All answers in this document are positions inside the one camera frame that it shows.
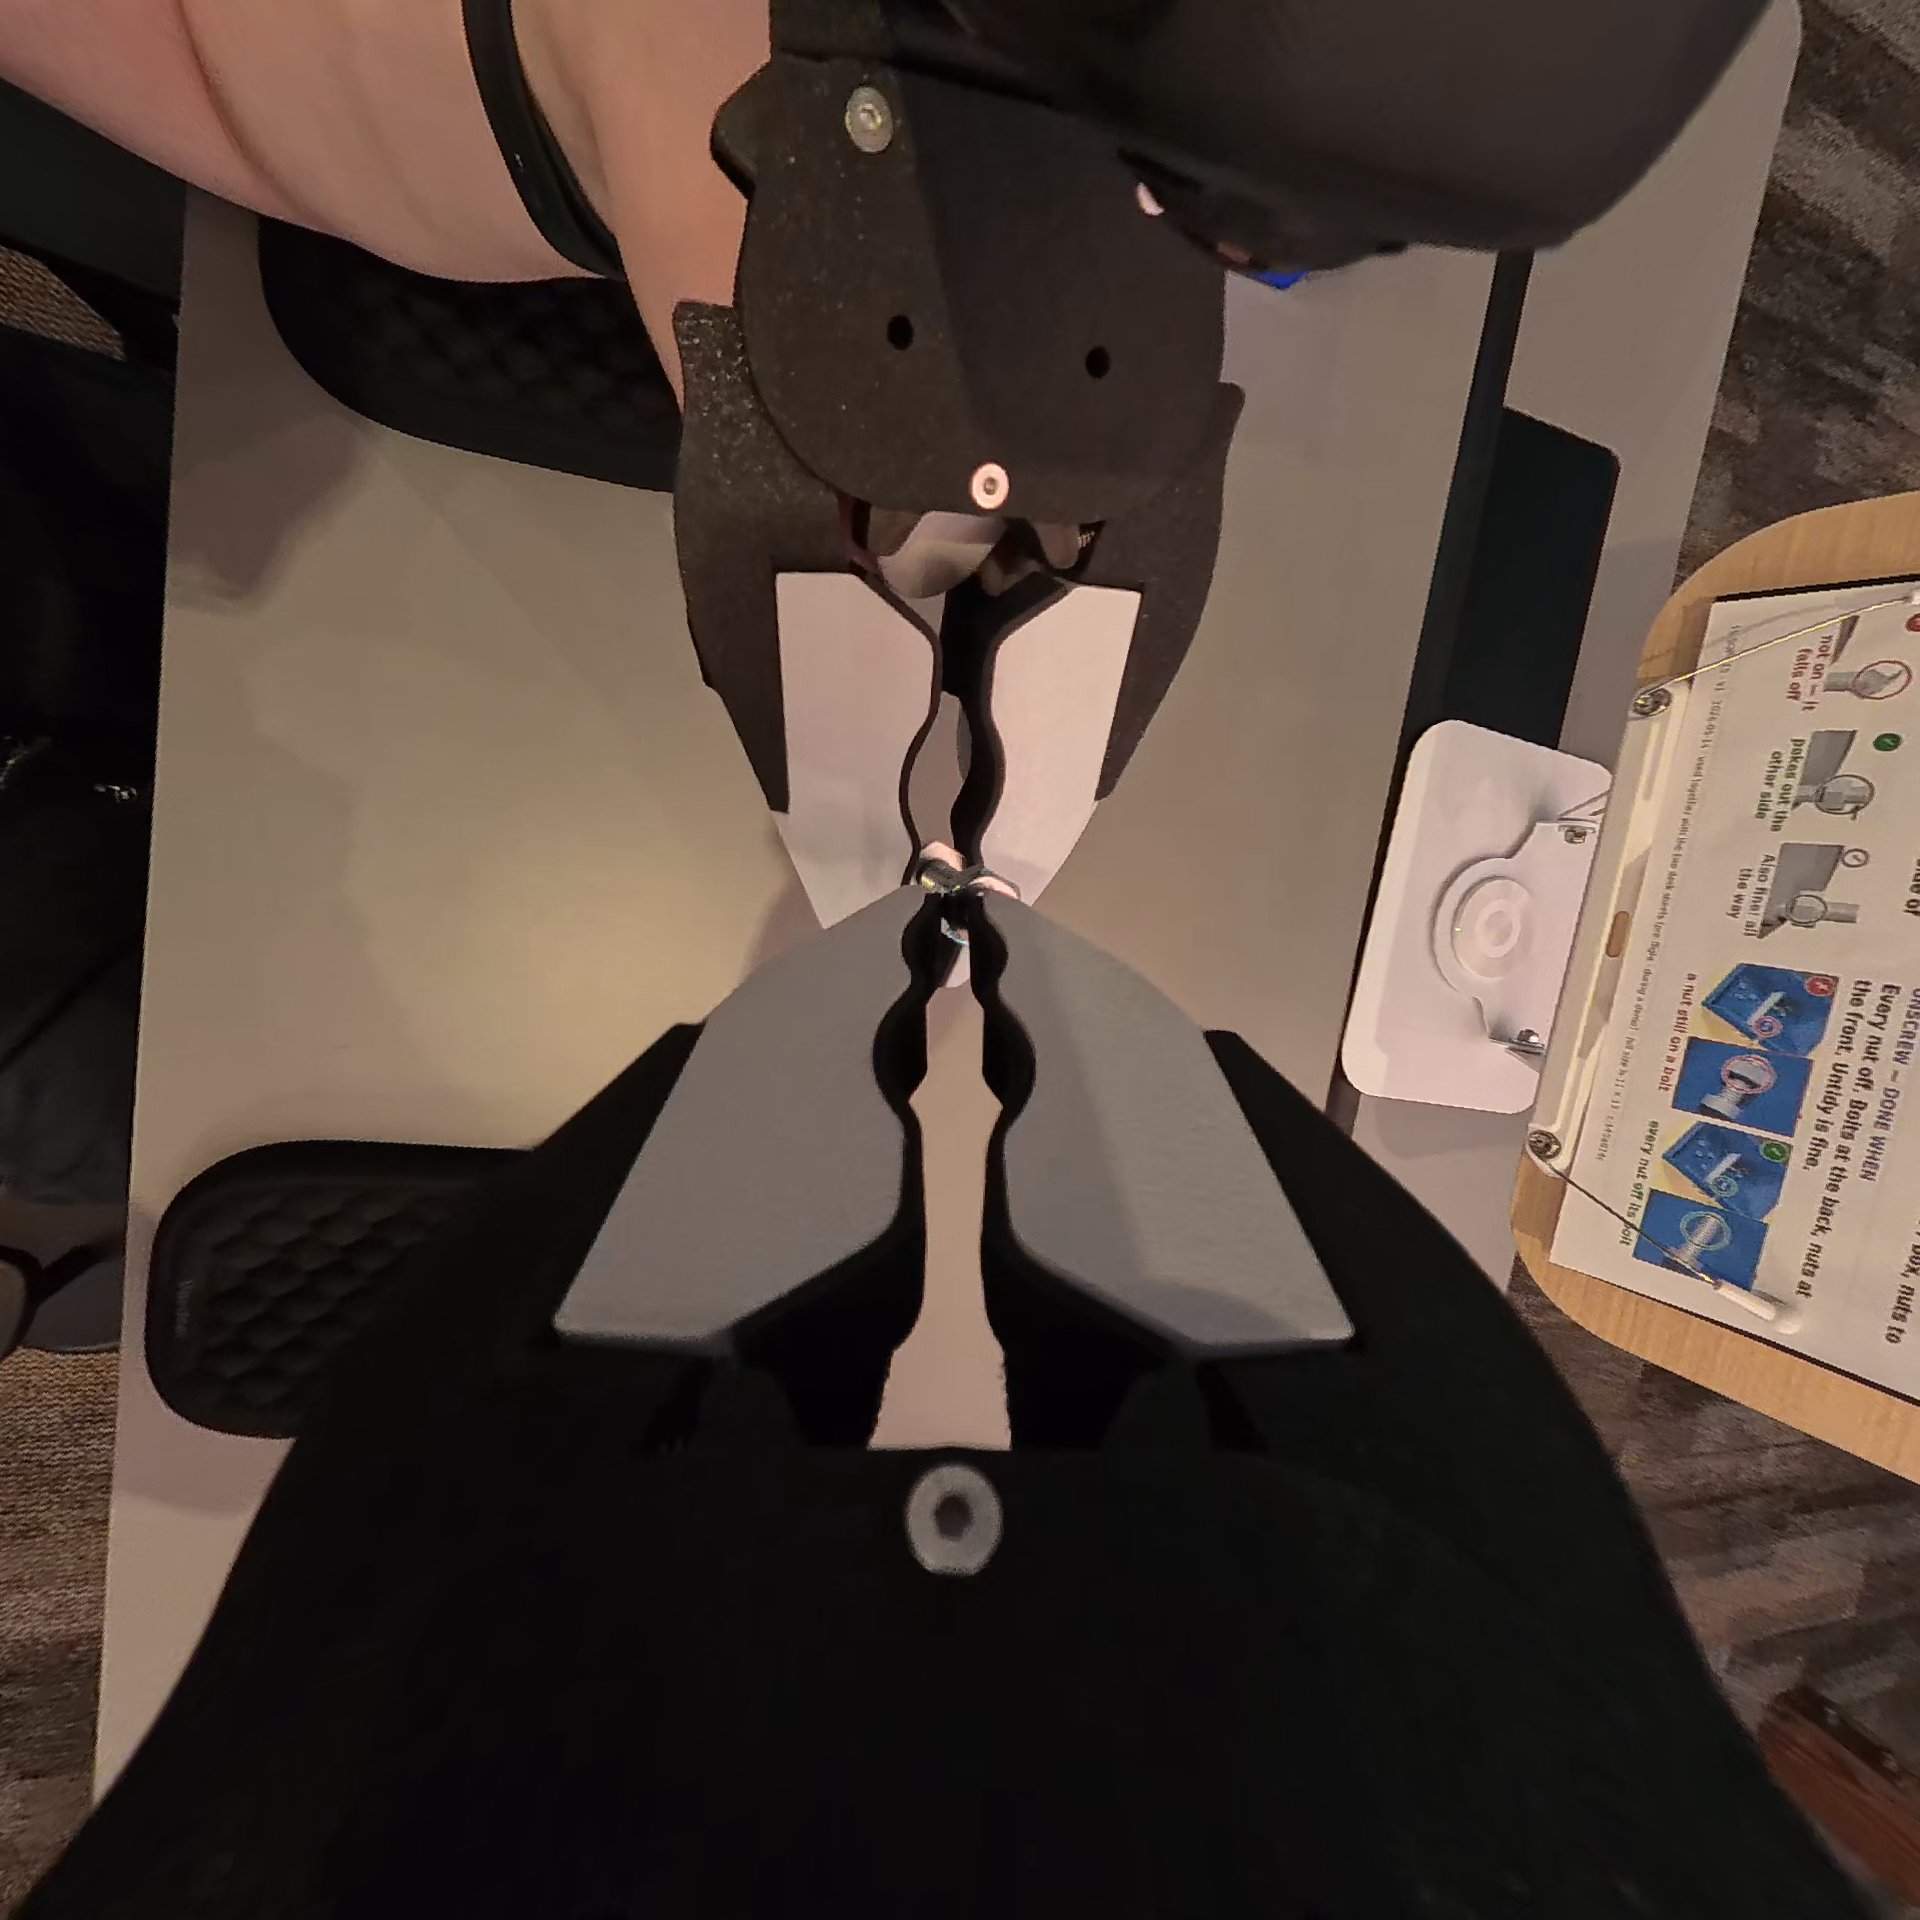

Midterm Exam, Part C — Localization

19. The rounded wooden board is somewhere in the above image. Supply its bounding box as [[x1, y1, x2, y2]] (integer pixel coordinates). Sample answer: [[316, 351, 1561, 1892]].
[[1507, 492, 1920, 1478]]

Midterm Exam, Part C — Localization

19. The person's left hand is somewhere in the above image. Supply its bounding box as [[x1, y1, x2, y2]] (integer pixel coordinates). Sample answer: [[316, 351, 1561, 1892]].
[[516, 0, 782, 405]]

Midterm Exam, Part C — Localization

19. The person's left forearm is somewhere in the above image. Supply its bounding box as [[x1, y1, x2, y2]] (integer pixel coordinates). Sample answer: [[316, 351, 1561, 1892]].
[[171, 0, 587, 288]]

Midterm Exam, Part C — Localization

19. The black textured wrist pad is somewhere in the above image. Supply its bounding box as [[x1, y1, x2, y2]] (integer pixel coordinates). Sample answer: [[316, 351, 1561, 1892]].
[[146, 1140, 529, 1439], [258, 218, 684, 488]]

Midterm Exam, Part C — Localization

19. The steel hex nut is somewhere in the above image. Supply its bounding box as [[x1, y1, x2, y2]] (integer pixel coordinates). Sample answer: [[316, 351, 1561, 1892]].
[[914, 844, 1025, 911]]

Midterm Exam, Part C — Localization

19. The black office chair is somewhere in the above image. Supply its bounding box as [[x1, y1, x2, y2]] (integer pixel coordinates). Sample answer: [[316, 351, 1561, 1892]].
[[0, 1237, 128, 1360]]

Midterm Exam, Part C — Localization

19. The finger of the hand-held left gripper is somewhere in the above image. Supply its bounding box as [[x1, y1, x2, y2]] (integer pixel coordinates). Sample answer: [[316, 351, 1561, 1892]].
[[776, 570, 977, 995], [954, 575, 1143, 909]]

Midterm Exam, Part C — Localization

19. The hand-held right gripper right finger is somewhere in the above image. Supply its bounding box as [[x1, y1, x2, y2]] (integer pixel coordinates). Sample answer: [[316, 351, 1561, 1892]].
[[984, 900, 1356, 1346]]

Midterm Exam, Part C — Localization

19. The black wristband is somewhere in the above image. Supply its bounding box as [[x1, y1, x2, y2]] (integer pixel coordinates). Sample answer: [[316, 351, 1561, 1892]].
[[462, 0, 634, 280]]

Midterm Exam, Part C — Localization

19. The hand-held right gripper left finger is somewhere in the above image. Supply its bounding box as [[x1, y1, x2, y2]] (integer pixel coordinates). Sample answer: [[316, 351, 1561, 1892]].
[[552, 892, 921, 1344]]

